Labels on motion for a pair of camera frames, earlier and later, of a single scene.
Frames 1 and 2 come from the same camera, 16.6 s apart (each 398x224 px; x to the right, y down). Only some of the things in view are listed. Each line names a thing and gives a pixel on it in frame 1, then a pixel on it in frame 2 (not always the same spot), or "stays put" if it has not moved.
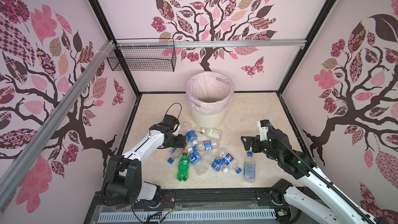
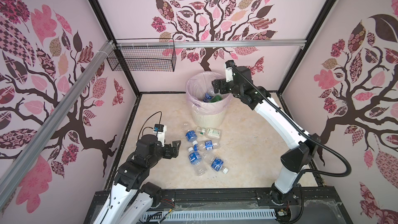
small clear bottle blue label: [208, 145] stays put
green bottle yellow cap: [183, 172] to [216, 98]
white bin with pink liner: [209, 94] stays put
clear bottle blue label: [192, 136] stays put
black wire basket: [143, 55] stays put
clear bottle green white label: [210, 132] stays put
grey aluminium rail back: [207, 44] stays put
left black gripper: [181, 143] to [169, 154]
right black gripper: [255, 140] to [223, 84]
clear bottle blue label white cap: [216, 164] stays put
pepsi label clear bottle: [228, 160] to [208, 97]
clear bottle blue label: [195, 159] stays put
